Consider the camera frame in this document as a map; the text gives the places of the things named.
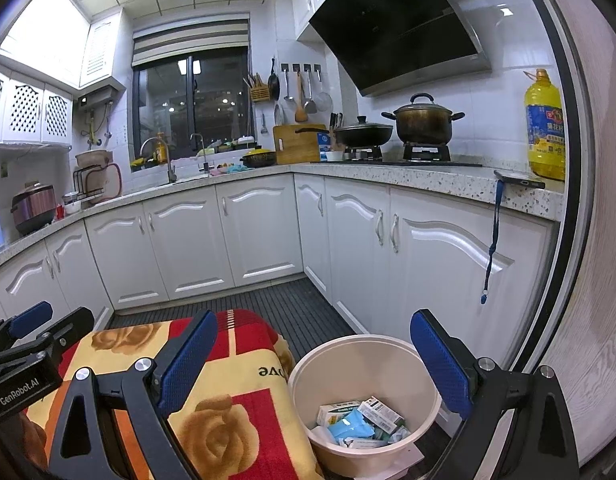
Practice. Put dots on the tall steel faucet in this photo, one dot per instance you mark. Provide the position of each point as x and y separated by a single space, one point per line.
172 172

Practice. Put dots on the black range hood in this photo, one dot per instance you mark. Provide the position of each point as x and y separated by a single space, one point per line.
388 25

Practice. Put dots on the small green white box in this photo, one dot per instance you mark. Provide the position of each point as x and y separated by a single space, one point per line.
338 409

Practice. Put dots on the copper rice cooker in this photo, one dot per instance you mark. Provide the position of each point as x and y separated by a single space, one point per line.
33 210

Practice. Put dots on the wooden spatula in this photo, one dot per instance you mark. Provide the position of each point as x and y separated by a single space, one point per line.
301 112

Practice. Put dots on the green vegetables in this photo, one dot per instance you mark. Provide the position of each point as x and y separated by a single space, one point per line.
223 147

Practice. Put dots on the black hanging pan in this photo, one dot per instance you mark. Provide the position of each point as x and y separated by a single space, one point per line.
273 82

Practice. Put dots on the brass stock pot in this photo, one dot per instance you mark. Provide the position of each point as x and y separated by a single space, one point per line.
420 122

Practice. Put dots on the black knife block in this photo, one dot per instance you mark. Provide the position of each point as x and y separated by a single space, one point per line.
335 121

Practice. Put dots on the long white logo box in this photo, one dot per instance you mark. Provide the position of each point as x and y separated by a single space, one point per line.
383 412

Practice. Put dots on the wooden cutting board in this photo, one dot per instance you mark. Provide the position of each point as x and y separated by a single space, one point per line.
293 145

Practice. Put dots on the steel ladle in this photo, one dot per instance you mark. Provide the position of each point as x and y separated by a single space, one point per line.
287 85

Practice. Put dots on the steel peeler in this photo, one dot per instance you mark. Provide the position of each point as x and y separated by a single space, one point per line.
263 127

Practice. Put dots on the dark window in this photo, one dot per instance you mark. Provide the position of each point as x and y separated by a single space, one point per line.
213 105

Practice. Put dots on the beige clay pot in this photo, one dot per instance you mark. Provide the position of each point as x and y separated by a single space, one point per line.
93 159

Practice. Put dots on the striped roller blind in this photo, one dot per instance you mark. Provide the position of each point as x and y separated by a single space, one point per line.
188 40

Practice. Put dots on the black dish rack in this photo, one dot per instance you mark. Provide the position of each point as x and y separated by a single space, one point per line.
77 185

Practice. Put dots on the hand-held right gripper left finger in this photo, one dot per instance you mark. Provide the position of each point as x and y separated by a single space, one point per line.
185 360

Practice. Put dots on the black wok with lid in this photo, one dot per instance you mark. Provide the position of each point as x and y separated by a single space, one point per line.
363 134

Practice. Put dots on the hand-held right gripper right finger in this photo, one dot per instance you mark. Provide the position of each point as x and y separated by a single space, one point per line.
440 365

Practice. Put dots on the yellow cooking oil bottle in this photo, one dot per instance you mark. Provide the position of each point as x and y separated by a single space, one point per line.
545 130

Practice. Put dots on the white lattice wall cabinet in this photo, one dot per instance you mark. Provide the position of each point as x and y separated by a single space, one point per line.
23 110

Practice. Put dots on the steel mesh strainer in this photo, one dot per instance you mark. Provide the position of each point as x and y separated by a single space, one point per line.
325 100

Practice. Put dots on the white round bin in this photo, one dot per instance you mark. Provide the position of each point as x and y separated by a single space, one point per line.
348 360

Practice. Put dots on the red yellow printed blanket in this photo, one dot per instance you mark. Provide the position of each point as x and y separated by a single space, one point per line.
253 425

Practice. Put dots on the black ribbed floor mat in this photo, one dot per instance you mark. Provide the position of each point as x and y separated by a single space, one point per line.
288 305

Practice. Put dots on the small steel faucet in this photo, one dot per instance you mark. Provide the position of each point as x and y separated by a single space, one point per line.
205 165

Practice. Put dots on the steel spatula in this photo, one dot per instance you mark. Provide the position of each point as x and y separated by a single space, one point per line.
310 105

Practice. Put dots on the blue white carton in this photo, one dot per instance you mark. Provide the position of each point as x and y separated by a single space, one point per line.
323 141

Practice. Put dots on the white louvred cabinet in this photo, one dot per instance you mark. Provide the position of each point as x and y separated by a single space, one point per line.
99 50

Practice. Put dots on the yellow lidded casserole pot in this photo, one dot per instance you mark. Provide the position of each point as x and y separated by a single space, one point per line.
258 159

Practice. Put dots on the blue packet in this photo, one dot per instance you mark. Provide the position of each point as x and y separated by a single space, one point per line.
350 430

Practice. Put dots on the row of white lower cabinets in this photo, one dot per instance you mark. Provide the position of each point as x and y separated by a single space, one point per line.
258 230

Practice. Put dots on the black gas stove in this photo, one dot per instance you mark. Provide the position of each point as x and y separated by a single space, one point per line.
428 160

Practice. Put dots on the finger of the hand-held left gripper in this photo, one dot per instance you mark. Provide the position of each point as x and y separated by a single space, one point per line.
32 317
73 327

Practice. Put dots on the black phone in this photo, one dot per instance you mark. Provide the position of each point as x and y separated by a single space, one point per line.
518 179

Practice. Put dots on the white water heater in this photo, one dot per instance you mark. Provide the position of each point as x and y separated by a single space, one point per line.
95 100

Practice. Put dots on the bamboo knife holder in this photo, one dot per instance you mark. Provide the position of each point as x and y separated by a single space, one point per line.
260 92

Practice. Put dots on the white bowl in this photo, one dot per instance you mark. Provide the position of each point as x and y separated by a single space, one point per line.
72 206

